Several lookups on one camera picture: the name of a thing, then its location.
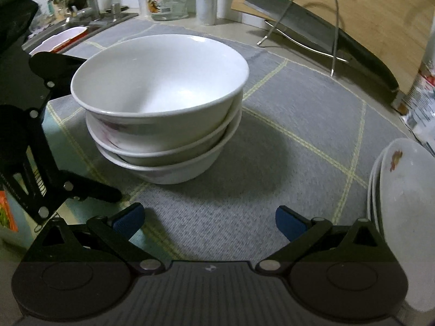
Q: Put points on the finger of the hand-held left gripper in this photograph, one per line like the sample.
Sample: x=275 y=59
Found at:
x=91 y=190
x=54 y=64

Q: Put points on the white printed bag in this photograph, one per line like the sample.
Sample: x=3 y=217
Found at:
x=419 y=119

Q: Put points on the steel sink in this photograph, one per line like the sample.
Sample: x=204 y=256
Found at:
x=78 y=23

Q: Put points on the grey checked mat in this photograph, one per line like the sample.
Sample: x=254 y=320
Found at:
x=272 y=142

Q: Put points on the red and white dish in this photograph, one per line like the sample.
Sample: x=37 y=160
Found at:
x=64 y=37

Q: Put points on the bamboo cutting board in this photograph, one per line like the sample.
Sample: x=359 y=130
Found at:
x=373 y=13

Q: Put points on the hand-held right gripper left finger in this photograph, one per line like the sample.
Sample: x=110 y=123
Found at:
x=131 y=219

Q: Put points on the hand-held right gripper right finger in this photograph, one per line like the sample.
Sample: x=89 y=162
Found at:
x=289 y=222

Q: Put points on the white bowl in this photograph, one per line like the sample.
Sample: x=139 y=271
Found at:
x=170 y=176
x=190 y=156
x=153 y=74

